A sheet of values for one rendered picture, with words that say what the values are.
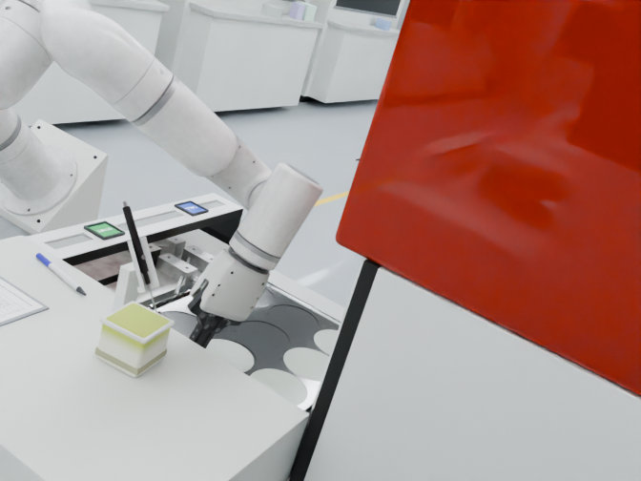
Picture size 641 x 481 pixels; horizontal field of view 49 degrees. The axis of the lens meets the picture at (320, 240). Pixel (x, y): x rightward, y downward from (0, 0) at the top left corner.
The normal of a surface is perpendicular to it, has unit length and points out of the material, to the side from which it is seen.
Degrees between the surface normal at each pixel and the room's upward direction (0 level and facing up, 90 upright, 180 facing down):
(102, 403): 0
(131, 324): 0
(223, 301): 92
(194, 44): 90
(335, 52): 90
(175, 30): 90
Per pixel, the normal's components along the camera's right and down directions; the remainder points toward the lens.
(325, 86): -0.49, 0.20
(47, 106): 0.83, 0.42
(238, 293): 0.50, 0.49
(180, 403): 0.28, -0.89
